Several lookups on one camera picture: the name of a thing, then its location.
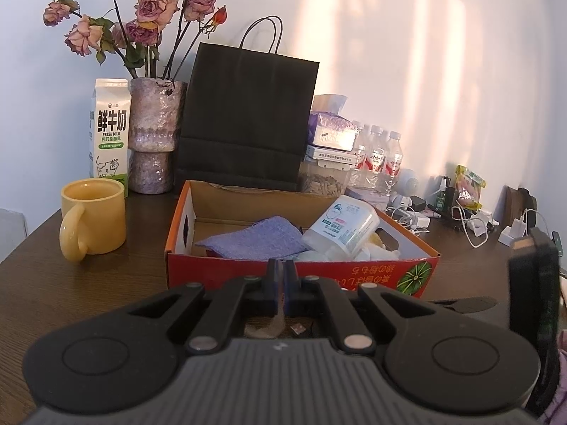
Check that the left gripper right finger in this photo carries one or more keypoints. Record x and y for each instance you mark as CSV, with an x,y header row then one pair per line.
x,y
322,300

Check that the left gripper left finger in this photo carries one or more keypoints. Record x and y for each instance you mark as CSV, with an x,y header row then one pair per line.
x,y
249,296

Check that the purple knitted cloth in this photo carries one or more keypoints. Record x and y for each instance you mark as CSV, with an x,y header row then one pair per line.
x,y
272,238

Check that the white plastic jar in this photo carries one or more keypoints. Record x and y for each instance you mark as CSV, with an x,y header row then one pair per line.
x,y
345,224

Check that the clear nut container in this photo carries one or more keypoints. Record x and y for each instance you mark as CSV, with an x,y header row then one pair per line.
x,y
328,180

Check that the white charger block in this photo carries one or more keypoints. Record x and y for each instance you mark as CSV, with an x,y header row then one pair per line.
x,y
417,221

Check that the snack bag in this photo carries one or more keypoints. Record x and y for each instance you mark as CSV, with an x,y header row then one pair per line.
x,y
468,188

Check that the white flat box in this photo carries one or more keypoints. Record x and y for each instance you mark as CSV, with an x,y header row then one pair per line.
x,y
338,156

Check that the white robot speaker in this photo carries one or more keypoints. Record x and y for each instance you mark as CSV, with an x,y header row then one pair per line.
x,y
407,184

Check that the water bottle pack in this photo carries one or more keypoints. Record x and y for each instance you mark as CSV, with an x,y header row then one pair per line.
x,y
378,159

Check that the purple tissue pack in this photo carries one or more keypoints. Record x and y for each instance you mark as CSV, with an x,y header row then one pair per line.
x,y
327,128

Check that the black paper bag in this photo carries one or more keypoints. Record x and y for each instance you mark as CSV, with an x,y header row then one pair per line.
x,y
246,116

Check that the yellow ceramic mug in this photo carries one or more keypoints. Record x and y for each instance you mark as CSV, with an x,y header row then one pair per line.
x,y
93,218

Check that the purple glass vase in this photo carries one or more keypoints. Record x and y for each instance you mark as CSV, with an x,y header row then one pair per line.
x,y
155,125

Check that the white milk carton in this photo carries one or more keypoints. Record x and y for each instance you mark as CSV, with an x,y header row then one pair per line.
x,y
109,130

